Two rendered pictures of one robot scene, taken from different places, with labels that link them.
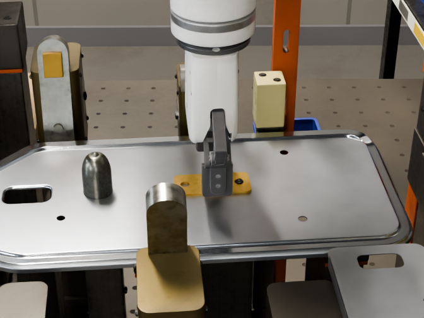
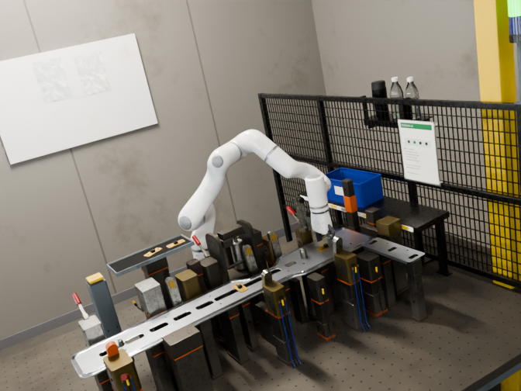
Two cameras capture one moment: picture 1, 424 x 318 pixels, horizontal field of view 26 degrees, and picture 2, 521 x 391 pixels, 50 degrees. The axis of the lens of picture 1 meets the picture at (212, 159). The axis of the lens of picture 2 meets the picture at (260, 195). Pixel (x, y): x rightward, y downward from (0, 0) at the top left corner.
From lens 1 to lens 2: 1.75 m
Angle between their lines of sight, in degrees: 26
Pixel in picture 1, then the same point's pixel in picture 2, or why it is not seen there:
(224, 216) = not seen: hidden behind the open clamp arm
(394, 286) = (379, 243)
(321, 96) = (294, 244)
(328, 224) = (357, 242)
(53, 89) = (274, 243)
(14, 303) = (314, 277)
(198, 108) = (325, 225)
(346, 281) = (370, 247)
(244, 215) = not seen: hidden behind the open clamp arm
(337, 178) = (349, 236)
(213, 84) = (326, 219)
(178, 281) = (346, 254)
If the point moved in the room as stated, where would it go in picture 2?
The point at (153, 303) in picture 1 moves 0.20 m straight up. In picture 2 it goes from (346, 257) to (339, 213)
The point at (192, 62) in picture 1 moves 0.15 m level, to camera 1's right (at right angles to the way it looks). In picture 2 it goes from (321, 216) to (348, 205)
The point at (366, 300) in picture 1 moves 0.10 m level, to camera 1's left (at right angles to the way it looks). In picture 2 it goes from (377, 247) to (358, 255)
